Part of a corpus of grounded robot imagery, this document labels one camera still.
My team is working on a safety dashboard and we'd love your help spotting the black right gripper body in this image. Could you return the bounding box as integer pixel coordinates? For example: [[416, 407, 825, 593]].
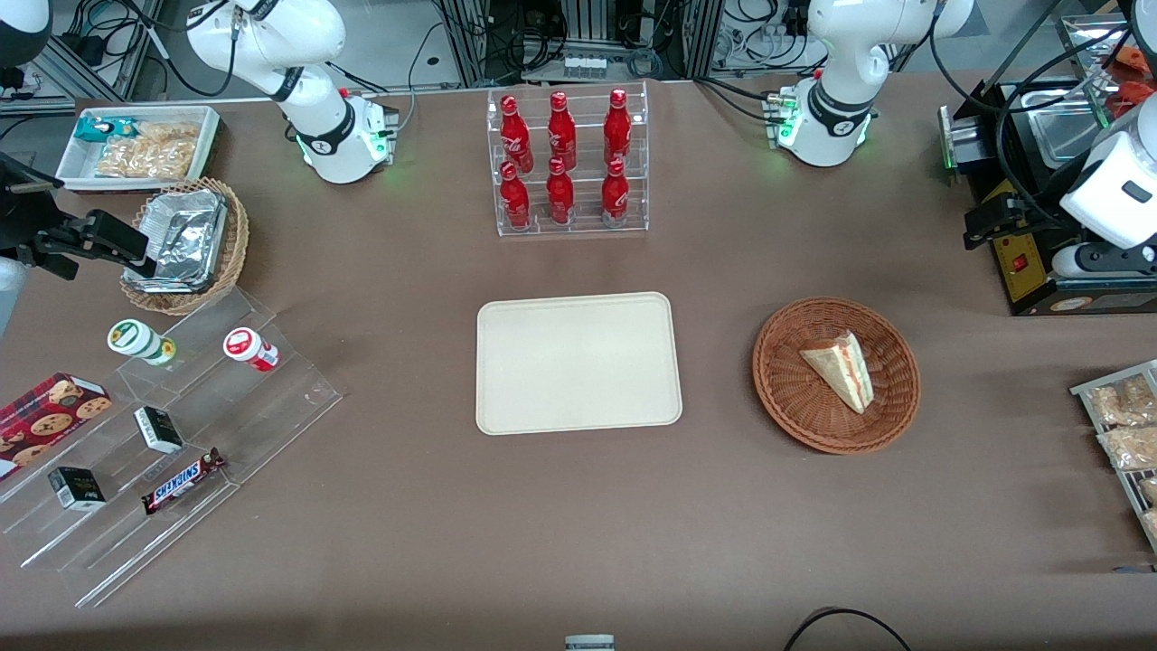
[[0, 185, 96, 265]]

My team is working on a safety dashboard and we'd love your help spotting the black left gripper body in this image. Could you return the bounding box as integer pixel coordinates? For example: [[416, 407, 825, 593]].
[[1012, 201, 1086, 248]]

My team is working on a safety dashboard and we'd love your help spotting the triangular sandwich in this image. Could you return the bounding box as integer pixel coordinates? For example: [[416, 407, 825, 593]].
[[798, 330, 876, 415]]

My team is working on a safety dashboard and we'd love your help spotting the white rectangular snack tray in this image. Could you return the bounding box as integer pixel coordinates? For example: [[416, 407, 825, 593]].
[[55, 105, 221, 193]]

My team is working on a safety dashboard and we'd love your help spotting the light wicker basket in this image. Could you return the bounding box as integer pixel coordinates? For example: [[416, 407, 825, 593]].
[[119, 176, 250, 316]]

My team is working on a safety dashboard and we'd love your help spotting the brown wicker basket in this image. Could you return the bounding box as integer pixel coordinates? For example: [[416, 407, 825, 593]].
[[751, 296, 922, 456]]

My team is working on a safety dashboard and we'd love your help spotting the cream plastic tray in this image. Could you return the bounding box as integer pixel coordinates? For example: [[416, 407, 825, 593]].
[[475, 290, 684, 437]]

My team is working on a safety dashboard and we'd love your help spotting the black electric grill appliance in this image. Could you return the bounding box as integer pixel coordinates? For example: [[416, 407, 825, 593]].
[[938, 76, 1157, 318]]

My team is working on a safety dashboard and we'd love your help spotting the stack of foil trays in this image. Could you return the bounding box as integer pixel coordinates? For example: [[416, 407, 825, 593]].
[[125, 189, 229, 294]]

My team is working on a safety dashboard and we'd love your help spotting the clear bag of chips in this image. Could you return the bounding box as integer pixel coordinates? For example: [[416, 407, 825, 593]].
[[94, 123, 202, 181]]

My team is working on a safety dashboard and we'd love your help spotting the green lid sunflower cup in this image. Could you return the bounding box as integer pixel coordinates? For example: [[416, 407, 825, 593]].
[[107, 319, 178, 367]]

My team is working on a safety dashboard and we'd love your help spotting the teal snack packet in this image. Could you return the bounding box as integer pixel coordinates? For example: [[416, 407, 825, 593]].
[[74, 115, 139, 144]]

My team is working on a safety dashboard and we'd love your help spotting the red plaid cookie box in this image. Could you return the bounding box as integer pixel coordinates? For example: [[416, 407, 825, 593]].
[[0, 372, 114, 481]]

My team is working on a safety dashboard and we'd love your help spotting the red lid white cup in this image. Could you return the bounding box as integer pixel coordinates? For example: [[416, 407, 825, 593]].
[[222, 326, 280, 373]]

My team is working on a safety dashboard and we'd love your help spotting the clear acrylic container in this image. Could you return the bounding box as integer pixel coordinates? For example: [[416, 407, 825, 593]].
[[1055, 13, 1157, 129]]

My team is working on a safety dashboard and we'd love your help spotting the small black box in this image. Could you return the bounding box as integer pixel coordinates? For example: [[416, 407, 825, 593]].
[[46, 466, 108, 513], [133, 405, 185, 455]]

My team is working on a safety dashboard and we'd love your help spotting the clear acrylic step shelf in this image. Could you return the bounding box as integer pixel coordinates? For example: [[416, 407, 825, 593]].
[[0, 287, 343, 609]]

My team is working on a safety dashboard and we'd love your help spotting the Snickers chocolate bar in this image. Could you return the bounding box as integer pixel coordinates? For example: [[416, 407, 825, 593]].
[[140, 447, 227, 516]]

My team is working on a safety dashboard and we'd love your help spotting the red cola bottle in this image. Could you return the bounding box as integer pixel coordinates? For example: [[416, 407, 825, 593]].
[[600, 158, 631, 228], [603, 88, 634, 166], [545, 156, 577, 227], [499, 94, 535, 171], [547, 90, 579, 171], [499, 161, 532, 231]]

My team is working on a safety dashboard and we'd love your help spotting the clear acrylic bottle rack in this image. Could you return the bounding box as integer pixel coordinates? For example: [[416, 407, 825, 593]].
[[485, 80, 651, 239]]

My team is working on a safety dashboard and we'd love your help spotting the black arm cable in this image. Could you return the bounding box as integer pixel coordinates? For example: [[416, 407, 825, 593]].
[[929, 0, 1099, 222]]

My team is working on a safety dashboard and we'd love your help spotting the silver wire tray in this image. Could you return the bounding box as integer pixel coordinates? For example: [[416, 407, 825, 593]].
[[1069, 359, 1157, 554]]

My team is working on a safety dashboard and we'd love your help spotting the aluminium frame post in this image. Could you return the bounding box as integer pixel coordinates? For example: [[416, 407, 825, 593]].
[[685, 0, 726, 82], [446, 0, 494, 89]]

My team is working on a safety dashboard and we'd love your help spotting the black table cable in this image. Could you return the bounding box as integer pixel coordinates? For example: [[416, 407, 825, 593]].
[[782, 607, 915, 651]]

